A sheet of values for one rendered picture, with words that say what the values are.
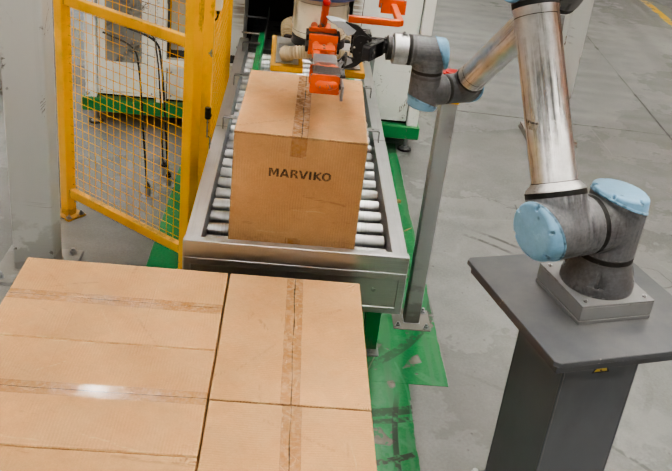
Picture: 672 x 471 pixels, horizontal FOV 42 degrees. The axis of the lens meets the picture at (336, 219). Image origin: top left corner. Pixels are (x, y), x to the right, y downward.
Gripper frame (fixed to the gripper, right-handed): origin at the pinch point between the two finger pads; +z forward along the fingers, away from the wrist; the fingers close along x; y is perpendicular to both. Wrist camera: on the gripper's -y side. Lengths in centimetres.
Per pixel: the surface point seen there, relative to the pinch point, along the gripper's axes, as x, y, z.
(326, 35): 2.8, -1.6, -0.7
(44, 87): -43, 62, 95
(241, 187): -46, -3, 20
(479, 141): -123, 253, -117
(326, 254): -63, -11, -7
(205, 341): -68, -53, 26
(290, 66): -11.1, 11.0, 8.4
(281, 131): -27.8, -0.4, 9.7
